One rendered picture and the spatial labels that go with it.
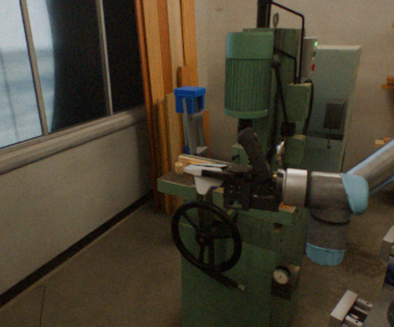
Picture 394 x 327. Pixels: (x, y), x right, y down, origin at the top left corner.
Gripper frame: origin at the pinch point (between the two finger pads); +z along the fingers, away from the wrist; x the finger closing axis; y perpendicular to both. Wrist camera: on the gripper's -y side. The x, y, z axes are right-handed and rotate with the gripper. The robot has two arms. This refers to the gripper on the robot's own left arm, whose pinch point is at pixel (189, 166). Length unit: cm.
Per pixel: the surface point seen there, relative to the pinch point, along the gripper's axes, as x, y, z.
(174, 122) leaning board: 197, 17, 73
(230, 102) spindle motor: 63, -10, 3
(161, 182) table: 66, 26, 32
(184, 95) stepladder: 142, -9, 47
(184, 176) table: 72, 24, 24
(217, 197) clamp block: 49, 24, 3
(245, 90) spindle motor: 61, -15, -3
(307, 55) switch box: 90, -30, -23
